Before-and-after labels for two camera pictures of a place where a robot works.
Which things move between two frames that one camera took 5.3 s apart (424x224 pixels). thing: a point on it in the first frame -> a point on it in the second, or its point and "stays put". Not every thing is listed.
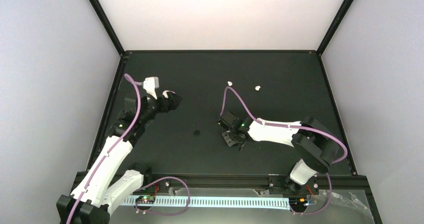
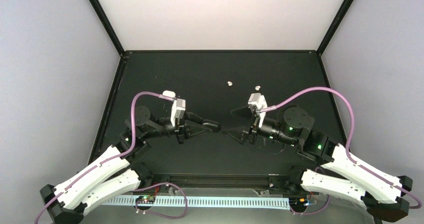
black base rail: (181, 181) stays put
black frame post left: (94, 1) stays put
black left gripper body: (164, 107) -> (179, 129)
